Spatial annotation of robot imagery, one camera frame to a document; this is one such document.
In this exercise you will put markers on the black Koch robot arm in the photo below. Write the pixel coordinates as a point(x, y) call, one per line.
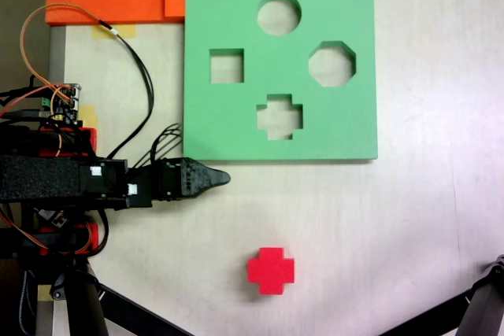
point(39, 178)

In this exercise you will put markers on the green shape hole board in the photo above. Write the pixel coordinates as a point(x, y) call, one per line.
point(220, 17)

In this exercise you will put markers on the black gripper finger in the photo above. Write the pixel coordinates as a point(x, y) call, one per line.
point(201, 170)
point(199, 186)

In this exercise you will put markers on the yellow masking tape piece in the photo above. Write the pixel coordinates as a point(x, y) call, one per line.
point(89, 115)
point(126, 31)
point(44, 292)

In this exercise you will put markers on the black tripod leg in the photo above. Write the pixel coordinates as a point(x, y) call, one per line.
point(484, 304)
point(82, 304)

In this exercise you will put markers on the red arm base mount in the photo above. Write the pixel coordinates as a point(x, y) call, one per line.
point(91, 139)

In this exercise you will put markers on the red cross columnar block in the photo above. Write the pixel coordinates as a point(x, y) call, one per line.
point(271, 271)

